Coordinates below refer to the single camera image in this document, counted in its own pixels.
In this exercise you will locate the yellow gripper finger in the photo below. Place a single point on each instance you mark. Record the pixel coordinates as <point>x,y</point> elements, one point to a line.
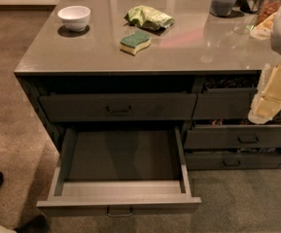
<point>266,103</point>

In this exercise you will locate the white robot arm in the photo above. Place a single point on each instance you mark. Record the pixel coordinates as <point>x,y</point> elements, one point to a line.
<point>275,33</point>

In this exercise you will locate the grey top right drawer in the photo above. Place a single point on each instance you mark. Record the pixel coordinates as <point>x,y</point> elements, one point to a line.
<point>225,97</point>

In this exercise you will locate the grey middle right drawer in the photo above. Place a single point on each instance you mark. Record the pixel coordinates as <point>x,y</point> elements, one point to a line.
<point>205,136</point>

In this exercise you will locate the grey bottom right drawer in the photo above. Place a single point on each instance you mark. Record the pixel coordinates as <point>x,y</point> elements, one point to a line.
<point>230,160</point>

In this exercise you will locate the grey top left drawer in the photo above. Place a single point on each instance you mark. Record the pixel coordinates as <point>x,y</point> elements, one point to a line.
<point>117,107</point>

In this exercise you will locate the open grey middle drawer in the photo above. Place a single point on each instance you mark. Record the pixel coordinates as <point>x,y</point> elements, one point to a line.
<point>120,173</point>

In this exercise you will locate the green and yellow sponge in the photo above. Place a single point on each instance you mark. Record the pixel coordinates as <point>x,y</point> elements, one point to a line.
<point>135,42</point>

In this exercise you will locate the white ceramic bowl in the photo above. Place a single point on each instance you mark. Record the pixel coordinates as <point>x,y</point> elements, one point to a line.
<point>75,18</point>

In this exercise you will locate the black shoe lower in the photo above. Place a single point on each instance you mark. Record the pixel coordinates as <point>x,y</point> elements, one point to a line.
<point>36,225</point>

